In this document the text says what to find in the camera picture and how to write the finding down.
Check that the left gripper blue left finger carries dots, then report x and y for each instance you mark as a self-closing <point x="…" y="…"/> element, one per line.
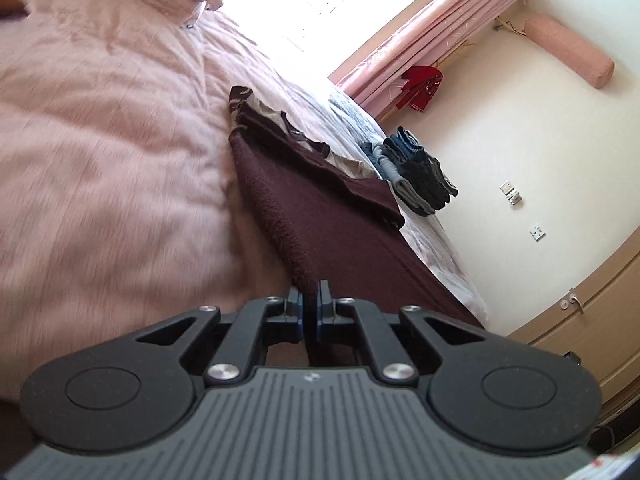
<point x="257" y="326"/>

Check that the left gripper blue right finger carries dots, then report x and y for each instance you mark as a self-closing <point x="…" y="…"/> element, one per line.
<point x="362" y="326"/>

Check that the maroon and grey sweater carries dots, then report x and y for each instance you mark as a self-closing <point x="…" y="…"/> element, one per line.
<point x="324" y="224"/>

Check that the stack of folded jeans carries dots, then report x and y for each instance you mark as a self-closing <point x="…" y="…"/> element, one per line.
<point x="415" y="175"/>

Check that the pink and grey bedspread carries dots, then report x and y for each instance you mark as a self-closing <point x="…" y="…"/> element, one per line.
<point x="119" y="200"/>

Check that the red hanging garment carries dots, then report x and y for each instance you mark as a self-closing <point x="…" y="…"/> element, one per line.
<point x="421" y="82"/>

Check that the wooden wardrobe door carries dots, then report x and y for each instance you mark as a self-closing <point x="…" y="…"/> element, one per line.
<point x="598" y="321"/>

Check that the pink curtain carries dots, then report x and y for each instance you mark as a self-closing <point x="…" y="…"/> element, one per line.
<point x="428" y="37"/>

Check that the pink bolster cushion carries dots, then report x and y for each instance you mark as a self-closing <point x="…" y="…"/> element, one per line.
<point x="574" y="51"/>

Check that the wall switch plate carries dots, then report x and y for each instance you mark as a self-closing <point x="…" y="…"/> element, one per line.
<point x="511" y="193"/>

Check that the wall socket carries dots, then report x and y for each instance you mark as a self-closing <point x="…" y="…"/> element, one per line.
<point x="537" y="233"/>

